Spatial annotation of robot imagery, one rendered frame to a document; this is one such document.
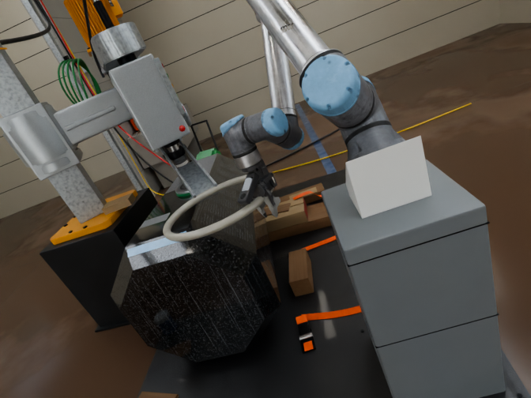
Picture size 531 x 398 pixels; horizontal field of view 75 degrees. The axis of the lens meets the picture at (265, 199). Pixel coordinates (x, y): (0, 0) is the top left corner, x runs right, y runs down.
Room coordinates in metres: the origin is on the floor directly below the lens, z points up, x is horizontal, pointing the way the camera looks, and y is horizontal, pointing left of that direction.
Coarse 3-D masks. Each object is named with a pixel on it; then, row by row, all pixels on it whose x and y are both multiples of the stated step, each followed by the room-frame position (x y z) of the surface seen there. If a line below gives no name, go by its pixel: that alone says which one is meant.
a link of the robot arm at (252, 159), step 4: (256, 148) 1.14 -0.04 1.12; (252, 152) 1.11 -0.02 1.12; (256, 152) 1.12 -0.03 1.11; (244, 156) 1.11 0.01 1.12; (248, 156) 1.11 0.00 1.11; (252, 156) 1.11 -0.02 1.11; (256, 156) 1.12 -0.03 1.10; (260, 156) 1.13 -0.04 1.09; (236, 160) 1.13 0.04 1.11; (240, 160) 1.12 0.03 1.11; (244, 160) 1.11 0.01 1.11; (248, 160) 1.11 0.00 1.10; (252, 160) 1.11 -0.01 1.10; (256, 160) 1.11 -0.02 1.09; (236, 164) 1.14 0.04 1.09; (240, 164) 1.12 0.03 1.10; (244, 164) 1.11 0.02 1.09; (248, 164) 1.11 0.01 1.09; (252, 164) 1.11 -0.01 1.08; (240, 168) 1.13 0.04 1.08; (244, 168) 1.11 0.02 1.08
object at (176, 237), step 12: (228, 180) 1.50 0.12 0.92; (240, 180) 1.47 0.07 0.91; (204, 192) 1.50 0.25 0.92; (216, 192) 1.50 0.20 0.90; (192, 204) 1.45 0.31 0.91; (252, 204) 1.08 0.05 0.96; (228, 216) 1.06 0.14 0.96; (240, 216) 1.05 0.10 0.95; (168, 228) 1.23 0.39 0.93; (204, 228) 1.05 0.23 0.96; (216, 228) 1.04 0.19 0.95; (180, 240) 1.09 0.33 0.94
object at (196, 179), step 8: (168, 160) 1.84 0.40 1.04; (192, 160) 1.83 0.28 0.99; (176, 168) 1.74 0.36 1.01; (184, 168) 1.79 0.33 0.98; (192, 168) 1.77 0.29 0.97; (200, 168) 1.69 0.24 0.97; (184, 176) 1.72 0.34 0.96; (192, 176) 1.70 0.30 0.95; (200, 176) 1.67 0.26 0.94; (208, 176) 1.58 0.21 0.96; (184, 184) 1.61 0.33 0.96; (192, 184) 1.63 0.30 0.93; (200, 184) 1.61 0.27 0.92; (208, 184) 1.59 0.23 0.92; (216, 184) 1.50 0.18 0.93; (192, 192) 1.50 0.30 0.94; (200, 192) 1.55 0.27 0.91
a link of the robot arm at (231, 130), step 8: (232, 120) 1.12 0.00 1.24; (240, 120) 1.13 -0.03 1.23; (224, 128) 1.13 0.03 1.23; (232, 128) 1.12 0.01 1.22; (240, 128) 1.10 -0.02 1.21; (224, 136) 1.14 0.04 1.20; (232, 136) 1.12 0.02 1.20; (240, 136) 1.10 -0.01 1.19; (232, 144) 1.12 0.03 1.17; (240, 144) 1.11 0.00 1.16; (248, 144) 1.11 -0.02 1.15; (232, 152) 1.13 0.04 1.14; (240, 152) 1.11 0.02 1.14; (248, 152) 1.11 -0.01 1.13
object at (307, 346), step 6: (300, 318) 1.40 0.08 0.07; (306, 318) 1.39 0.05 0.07; (300, 324) 1.37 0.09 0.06; (306, 324) 1.36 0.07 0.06; (300, 330) 1.34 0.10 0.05; (306, 330) 1.33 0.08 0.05; (300, 336) 1.31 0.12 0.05; (306, 336) 1.30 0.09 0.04; (312, 336) 1.29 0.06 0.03; (306, 342) 1.28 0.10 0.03; (312, 342) 1.27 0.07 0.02; (306, 348) 1.24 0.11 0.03; (312, 348) 1.23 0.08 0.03
